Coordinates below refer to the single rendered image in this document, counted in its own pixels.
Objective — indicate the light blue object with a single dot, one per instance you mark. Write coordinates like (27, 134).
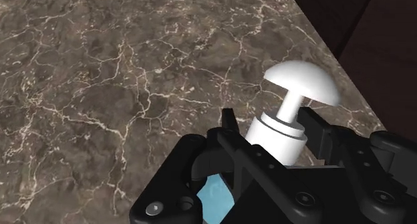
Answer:
(215, 197)

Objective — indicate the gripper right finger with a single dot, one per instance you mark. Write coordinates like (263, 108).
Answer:
(365, 158)

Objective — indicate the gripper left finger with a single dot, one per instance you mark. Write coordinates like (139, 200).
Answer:
(182, 171)

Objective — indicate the white pump dispenser bottle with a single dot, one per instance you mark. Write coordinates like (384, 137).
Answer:
(286, 125)

